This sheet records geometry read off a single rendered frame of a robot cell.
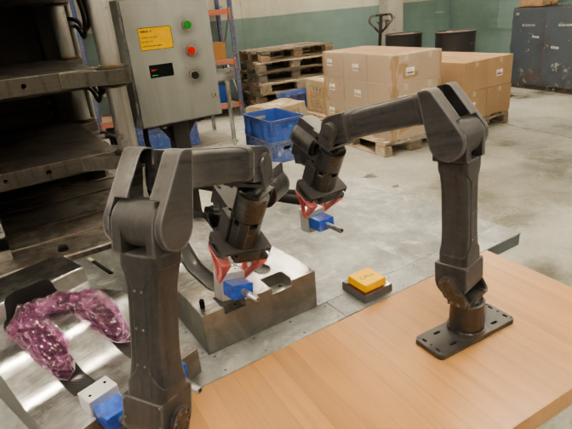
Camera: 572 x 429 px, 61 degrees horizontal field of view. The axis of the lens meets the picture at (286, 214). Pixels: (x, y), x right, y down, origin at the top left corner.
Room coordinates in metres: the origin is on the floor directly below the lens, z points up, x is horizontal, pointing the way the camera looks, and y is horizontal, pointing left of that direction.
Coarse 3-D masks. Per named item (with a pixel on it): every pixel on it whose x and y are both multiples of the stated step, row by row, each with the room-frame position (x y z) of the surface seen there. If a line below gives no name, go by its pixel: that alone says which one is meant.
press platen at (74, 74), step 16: (16, 64) 2.01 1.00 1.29; (32, 64) 1.92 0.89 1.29; (48, 64) 1.84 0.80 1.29; (64, 64) 1.77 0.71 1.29; (80, 64) 1.70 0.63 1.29; (0, 80) 1.37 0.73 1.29; (16, 80) 1.39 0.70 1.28; (32, 80) 1.41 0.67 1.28; (48, 80) 1.43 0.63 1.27; (64, 80) 1.45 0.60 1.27; (80, 80) 1.44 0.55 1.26; (96, 80) 1.44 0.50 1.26; (112, 80) 1.43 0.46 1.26; (128, 80) 1.46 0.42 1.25; (0, 96) 1.37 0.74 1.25; (16, 96) 1.39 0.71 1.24; (96, 96) 2.09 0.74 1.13
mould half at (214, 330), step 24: (192, 240) 1.05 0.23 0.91; (240, 264) 0.96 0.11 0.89; (288, 264) 0.93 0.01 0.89; (192, 288) 0.88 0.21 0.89; (264, 288) 0.84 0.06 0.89; (288, 288) 0.86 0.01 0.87; (312, 288) 0.89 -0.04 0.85; (192, 312) 0.81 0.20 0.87; (216, 312) 0.78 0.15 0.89; (240, 312) 0.80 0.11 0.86; (264, 312) 0.83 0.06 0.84; (288, 312) 0.86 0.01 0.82; (216, 336) 0.77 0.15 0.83; (240, 336) 0.80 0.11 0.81
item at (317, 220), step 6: (318, 204) 1.09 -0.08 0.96; (300, 210) 1.07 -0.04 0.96; (318, 210) 1.07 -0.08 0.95; (300, 216) 1.08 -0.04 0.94; (312, 216) 1.05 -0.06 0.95; (318, 216) 1.05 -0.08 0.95; (324, 216) 1.04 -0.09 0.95; (330, 216) 1.04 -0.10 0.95; (300, 222) 1.08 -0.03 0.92; (306, 222) 1.06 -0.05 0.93; (312, 222) 1.04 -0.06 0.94; (318, 222) 1.02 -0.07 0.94; (324, 222) 1.03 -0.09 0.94; (330, 222) 1.03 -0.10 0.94; (306, 228) 1.06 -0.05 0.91; (312, 228) 1.04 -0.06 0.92; (318, 228) 1.02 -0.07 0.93; (324, 228) 1.02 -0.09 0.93; (330, 228) 1.01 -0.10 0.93; (336, 228) 0.99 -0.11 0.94; (342, 228) 0.98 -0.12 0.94
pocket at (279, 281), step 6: (270, 276) 0.89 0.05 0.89; (276, 276) 0.90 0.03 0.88; (282, 276) 0.90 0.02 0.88; (264, 282) 0.88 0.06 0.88; (270, 282) 0.89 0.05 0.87; (276, 282) 0.90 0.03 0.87; (282, 282) 0.91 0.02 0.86; (288, 282) 0.88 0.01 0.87; (276, 288) 0.88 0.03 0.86; (282, 288) 0.88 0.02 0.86
